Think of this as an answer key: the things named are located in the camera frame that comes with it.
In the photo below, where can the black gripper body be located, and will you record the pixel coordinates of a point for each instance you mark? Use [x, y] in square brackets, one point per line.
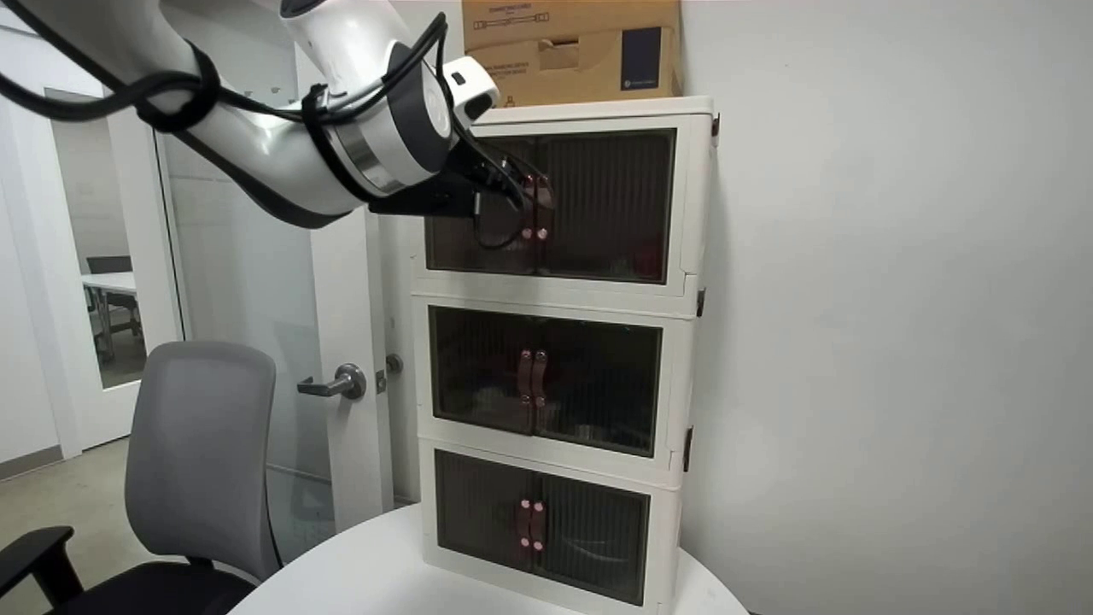
[437, 189]

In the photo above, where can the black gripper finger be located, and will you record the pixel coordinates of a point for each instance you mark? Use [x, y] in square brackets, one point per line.
[530, 218]
[530, 181]

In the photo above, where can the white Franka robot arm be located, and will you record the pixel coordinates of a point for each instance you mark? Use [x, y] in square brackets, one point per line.
[284, 158]

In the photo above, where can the white stackable cabinet unit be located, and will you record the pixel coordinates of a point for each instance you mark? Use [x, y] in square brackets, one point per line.
[678, 388]
[667, 533]
[592, 114]

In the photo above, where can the cardboard box with dark label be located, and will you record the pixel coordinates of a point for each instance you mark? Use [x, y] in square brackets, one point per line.
[568, 69]

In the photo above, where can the white room door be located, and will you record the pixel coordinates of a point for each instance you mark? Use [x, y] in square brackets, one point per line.
[353, 455]

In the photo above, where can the grey office chair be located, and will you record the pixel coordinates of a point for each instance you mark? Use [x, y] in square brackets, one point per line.
[200, 455]

